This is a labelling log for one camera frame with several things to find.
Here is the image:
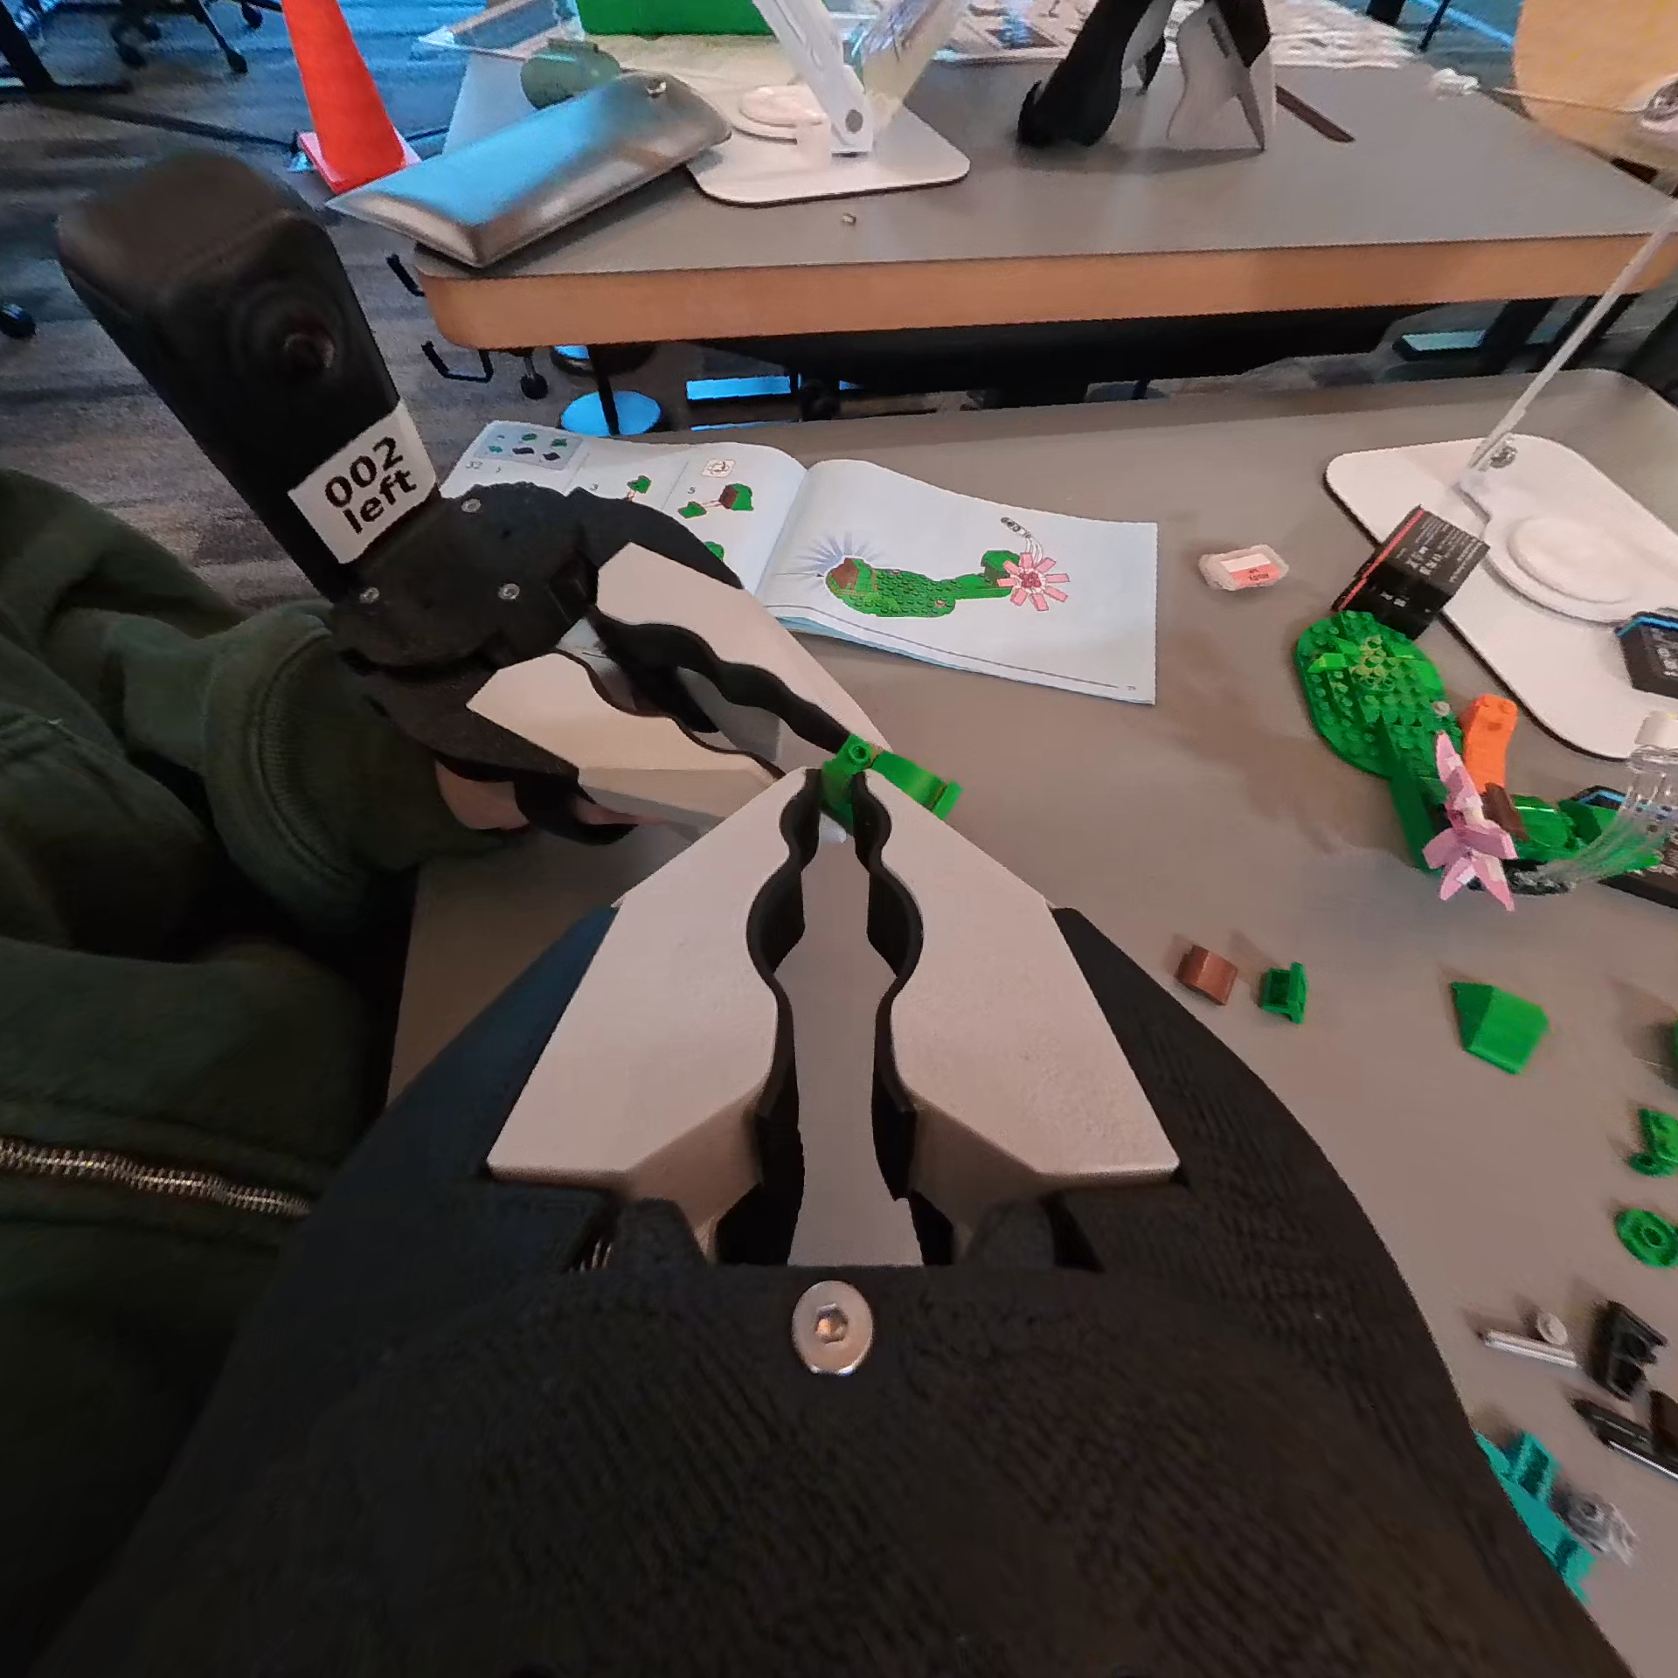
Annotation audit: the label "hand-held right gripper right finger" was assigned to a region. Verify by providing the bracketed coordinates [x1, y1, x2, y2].
[849, 786, 1182, 1239]

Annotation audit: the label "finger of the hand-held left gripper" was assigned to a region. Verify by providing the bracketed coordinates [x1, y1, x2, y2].
[462, 650, 790, 833]
[591, 541, 896, 774]

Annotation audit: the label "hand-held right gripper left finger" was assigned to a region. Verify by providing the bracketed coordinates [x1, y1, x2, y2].
[484, 769, 818, 1258]

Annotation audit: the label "green brown lego assembly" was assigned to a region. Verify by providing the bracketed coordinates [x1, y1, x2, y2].
[818, 734, 965, 838]

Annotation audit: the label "person's left forearm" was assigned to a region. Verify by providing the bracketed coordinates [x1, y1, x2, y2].
[198, 596, 526, 933]

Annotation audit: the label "lego instruction booklet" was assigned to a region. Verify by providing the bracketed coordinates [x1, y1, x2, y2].
[438, 421, 1162, 709]

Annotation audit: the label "green lego slope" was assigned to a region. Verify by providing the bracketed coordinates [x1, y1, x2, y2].
[1449, 980, 1549, 1079]

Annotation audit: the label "green lego cactus pink flower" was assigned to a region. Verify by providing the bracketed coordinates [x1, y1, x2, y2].
[1292, 610, 1605, 912]

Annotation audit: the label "grey lego pin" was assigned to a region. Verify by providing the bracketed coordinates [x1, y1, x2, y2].
[1478, 1313, 1577, 1371]

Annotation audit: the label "cluster of teal lego pieces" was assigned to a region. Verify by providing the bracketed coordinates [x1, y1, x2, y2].
[1471, 1427, 1596, 1604]

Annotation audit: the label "black lego piece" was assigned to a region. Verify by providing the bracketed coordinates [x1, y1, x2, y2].
[1585, 1300, 1669, 1400]
[1569, 1394, 1678, 1478]

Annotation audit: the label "clear lego piece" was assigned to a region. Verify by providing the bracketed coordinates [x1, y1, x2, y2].
[1556, 1491, 1637, 1564]

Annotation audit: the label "person's left hand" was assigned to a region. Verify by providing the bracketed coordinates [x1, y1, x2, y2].
[435, 766, 644, 835]

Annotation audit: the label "silver metallic case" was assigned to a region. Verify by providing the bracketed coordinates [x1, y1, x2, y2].
[326, 73, 732, 271]

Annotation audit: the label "white stand clear legs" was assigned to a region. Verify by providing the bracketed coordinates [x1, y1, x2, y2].
[700, 0, 973, 206]

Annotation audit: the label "person's green jacket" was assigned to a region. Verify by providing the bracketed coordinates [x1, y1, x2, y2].
[0, 470, 423, 1678]

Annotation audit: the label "orange traffic cone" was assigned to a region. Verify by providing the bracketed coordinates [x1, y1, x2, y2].
[280, 0, 424, 193]

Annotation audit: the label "green round bowl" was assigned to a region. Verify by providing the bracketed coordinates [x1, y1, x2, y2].
[518, 40, 617, 112]

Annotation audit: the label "black box red trim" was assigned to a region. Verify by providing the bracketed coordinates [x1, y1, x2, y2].
[1330, 503, 1492, 640]

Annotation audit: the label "green bins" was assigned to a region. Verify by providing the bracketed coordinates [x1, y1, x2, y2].
[577, 0, 789, 38]

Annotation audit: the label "black and white wedge object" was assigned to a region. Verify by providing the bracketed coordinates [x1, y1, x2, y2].
[1015, 0, 1281, 150]

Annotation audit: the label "wooden top white stand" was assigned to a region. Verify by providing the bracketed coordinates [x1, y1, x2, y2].
[1321, 0, 1678, 765]

